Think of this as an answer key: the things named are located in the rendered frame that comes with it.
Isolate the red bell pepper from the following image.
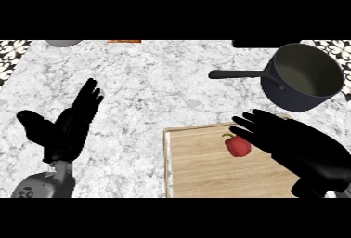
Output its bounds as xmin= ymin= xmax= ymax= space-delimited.
xmin=221 ymin=132 xmax=253 ymax=158

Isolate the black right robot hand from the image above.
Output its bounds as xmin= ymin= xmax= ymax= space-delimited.
xmin=227 ymin=108 xmax=351 ymax=199

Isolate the grey round object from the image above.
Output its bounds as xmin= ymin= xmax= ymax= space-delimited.
xmin=46 ymin=40 xmax=84 ymax=48

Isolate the dark blue saucepan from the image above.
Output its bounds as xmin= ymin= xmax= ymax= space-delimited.
xmin=208 ymin=43 xmax=345 ymax=112

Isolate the pale wooden tray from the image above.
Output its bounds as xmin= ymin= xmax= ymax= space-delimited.
xmin=164 ymin=114 xmax=302 ymax=199

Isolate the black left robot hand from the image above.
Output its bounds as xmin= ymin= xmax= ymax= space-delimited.
xmin=15 ymin=77 xmax=106 ymax=165

